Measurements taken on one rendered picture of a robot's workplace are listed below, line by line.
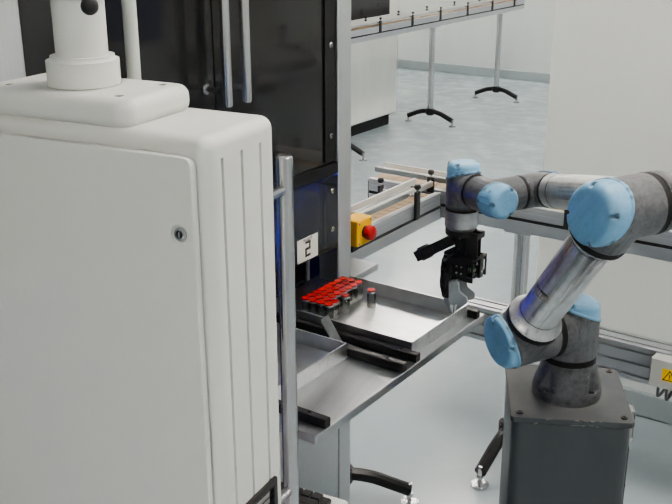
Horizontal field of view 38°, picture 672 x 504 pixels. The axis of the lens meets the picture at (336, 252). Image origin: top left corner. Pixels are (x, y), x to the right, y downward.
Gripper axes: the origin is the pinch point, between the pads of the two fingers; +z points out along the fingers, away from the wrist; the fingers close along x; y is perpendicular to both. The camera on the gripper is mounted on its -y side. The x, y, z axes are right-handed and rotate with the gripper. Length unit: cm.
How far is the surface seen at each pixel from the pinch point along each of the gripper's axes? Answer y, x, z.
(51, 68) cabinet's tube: -7, -103, -69
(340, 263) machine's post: -36.1, 7.4, -1.2
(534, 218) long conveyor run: -15, 82, 3
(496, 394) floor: -44, 128, 92
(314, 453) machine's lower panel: -36, -5, 49
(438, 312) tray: -5.4, 4.6, 4.3
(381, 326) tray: -12.5, -10.2, 4.3
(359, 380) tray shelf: -1.9, -35.6, 4.6
